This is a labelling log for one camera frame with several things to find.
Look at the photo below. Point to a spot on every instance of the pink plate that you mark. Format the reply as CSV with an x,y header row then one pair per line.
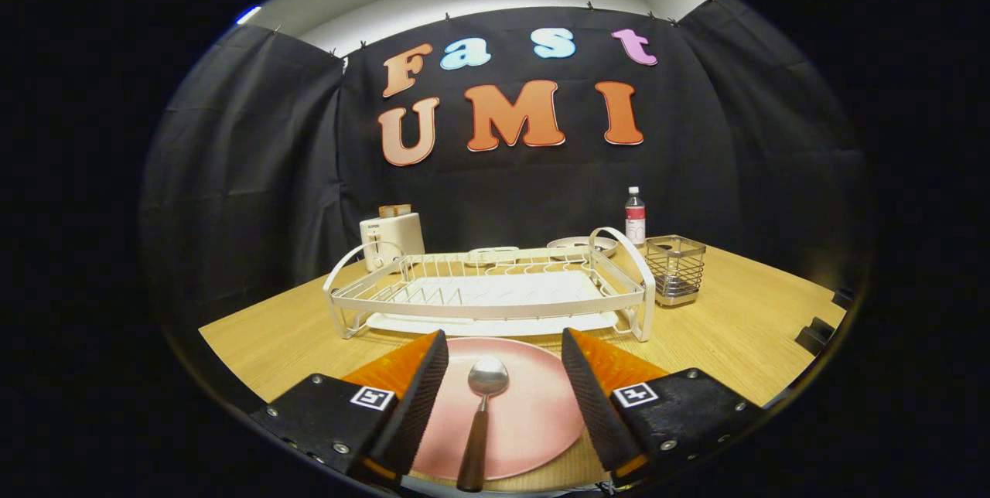
x,y
534,413

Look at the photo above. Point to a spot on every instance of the white divided condiment tray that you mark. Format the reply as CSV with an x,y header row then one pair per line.
x,y
487,254

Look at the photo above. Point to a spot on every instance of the black table edge bracket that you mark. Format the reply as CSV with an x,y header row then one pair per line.
x,y
841,298
812,335

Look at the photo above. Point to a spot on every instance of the white toaster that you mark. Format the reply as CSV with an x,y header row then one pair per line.
x,y
398,239

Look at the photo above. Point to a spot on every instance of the white plate with meat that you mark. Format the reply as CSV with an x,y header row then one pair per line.
x,y
572,243

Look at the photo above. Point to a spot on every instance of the black backdrop cloth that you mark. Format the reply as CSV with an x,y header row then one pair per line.
x,y
255,173

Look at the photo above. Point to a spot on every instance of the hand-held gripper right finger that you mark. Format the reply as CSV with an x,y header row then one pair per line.
x,y
595,405

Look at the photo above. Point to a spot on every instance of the white drip tray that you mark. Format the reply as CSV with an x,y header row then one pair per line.
x,y
503,285

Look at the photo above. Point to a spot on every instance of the clear bottle with red label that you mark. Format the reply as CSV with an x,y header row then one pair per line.
x,y
635,223

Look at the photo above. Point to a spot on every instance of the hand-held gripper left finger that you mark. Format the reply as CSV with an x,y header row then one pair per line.
x,y
418,405

